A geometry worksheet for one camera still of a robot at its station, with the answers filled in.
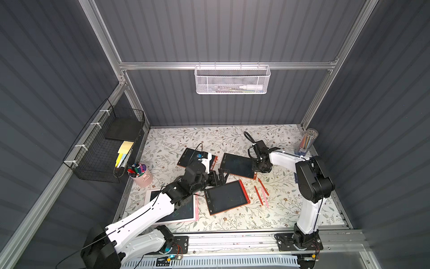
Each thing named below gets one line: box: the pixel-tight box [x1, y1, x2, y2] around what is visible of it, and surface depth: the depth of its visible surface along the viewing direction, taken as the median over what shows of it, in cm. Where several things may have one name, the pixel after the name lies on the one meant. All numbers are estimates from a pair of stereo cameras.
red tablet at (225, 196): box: [203, 179, 251, 216], surface depth 91 cm
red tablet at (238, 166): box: [219, 152, 258, 180], surface depth 104 cm
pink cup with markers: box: [127, 161, 153, 188], surface depth 86 cm
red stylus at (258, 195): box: [254, 185, 264, 206], surface depth 91 cm
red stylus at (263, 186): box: [257, 177, 270, 197], surface depth 93 cm
